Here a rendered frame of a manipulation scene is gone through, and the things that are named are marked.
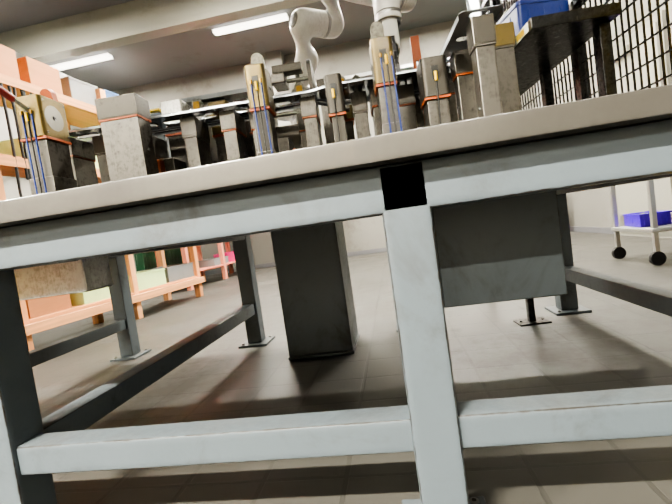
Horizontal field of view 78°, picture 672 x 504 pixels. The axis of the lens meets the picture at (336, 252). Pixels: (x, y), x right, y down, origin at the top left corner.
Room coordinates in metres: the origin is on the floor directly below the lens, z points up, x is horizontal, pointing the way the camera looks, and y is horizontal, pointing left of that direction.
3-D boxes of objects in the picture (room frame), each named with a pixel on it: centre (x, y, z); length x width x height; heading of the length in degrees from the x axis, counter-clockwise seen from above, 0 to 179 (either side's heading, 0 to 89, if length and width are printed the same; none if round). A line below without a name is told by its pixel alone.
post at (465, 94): (1.13, -0.41, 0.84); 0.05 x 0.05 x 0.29; 86
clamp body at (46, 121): (1.22, 0.80, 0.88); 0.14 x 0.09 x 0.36; 176
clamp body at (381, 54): (1.13, -0.20, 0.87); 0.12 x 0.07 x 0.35; 176
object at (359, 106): (1.35, -0.14, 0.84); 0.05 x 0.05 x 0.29; 86
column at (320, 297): (2.00, 0.11, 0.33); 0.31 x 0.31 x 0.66; 82
